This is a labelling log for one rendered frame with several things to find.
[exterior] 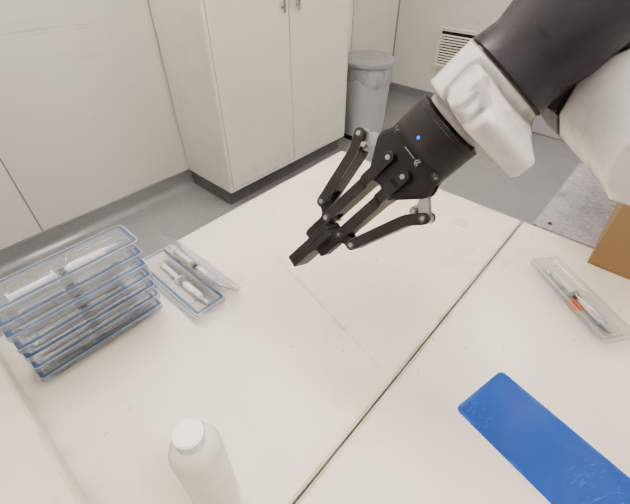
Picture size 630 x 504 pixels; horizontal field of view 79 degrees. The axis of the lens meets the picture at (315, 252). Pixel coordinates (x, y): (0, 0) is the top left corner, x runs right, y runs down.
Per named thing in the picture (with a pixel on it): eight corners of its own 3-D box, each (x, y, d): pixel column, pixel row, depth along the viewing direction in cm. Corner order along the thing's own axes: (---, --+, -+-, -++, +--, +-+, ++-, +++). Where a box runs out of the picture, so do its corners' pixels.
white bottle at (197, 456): (246, 482, 44) (227, 425, 35) (215, 525, 41) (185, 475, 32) (215, 457, 46) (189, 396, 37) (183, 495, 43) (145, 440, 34)
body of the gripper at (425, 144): (489, 159, 38) (416, 215, 43) (438, 97, 40) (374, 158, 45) (472, 152, 32) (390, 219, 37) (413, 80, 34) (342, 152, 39)
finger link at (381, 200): (415, 168, 41) (423, 178, 41) (345, 232, 47) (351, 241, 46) (401, 166, 38) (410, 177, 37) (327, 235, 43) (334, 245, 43)
